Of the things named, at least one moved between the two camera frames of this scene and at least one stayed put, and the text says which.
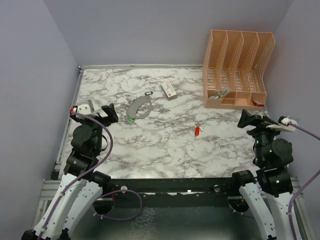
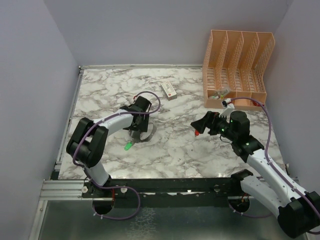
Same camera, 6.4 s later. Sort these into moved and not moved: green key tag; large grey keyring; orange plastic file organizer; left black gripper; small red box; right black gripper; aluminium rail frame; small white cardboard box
Moved: green key tag; left black gripper; large grey keyring; right black gripper
Not moved: aluminium rail frame; small white cardboard box; small red box; orange plastic file organizer
